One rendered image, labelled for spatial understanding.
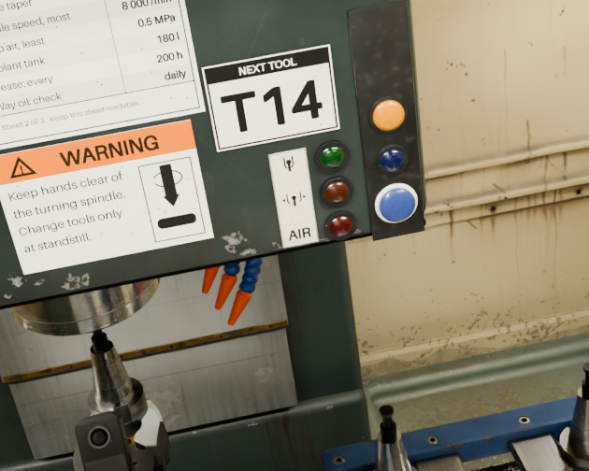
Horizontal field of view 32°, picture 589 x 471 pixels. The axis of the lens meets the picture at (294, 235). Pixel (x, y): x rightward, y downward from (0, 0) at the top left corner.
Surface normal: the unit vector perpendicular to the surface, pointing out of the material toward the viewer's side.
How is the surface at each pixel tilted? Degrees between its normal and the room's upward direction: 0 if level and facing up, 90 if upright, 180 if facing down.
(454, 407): 0
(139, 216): 90
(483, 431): 0
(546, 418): 0
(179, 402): 91
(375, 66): 90
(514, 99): 90
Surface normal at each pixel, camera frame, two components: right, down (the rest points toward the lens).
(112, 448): 0.04, -0.05
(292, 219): 0.16, 0.47
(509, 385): -0.13, -0.86
